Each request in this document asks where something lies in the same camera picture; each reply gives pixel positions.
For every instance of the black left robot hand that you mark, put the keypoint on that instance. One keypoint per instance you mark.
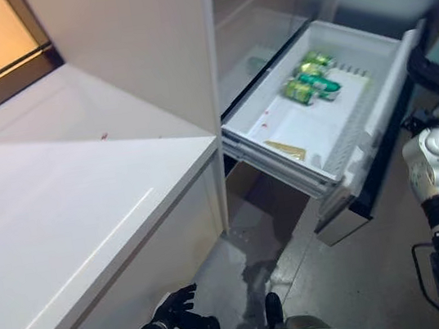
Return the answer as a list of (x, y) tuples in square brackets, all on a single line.
[(172, 308)]

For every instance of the stainless steel fridge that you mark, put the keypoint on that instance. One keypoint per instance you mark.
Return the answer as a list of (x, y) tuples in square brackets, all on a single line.
[(256, 22)]

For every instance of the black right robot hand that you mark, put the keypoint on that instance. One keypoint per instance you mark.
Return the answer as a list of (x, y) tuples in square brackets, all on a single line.
[(433, 76)]

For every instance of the teal green drink can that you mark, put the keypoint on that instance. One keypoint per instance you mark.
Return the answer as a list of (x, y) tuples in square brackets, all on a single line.
[(323, 86)]

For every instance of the white fridge drawer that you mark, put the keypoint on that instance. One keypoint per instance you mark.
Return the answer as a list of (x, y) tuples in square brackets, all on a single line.
[(314, 134)]

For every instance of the white counter cabinet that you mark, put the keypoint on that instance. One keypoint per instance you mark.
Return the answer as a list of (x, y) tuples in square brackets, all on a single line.
[(66, 220)]

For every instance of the yellow tea bottle green label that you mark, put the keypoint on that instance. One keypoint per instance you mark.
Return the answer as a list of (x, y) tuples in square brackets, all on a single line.
[(285, 148)]

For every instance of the black post on torso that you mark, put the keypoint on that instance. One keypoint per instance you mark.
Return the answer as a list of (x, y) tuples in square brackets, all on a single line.
[(273, 309)]

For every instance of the tall white cabinet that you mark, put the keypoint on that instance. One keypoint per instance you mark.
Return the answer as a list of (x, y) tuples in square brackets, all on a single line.
[(132, 53)]

